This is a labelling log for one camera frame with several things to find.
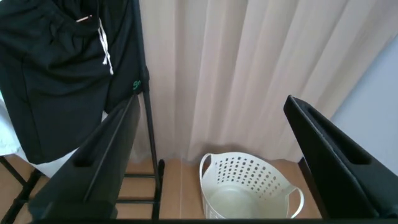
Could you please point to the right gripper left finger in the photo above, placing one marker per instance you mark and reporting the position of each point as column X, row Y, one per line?
column 77, row 186

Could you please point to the white printed t-shirt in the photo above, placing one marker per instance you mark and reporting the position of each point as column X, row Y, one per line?
column 6, row 137

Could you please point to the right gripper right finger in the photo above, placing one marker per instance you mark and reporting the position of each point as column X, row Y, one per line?
column 342, row 180

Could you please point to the black clothes rack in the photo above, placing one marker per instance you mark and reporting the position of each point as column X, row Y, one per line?
column 149, row 124

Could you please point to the pink clothes hanger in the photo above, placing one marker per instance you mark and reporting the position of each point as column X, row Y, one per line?
column 84, row 18

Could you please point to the black garment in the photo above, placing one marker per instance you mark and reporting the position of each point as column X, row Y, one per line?
column 62, row 77

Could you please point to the white laundry basket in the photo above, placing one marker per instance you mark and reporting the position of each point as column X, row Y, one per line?
column 248, row 174

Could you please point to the beige curtain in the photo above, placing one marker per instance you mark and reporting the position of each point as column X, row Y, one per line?
column 248, row 62

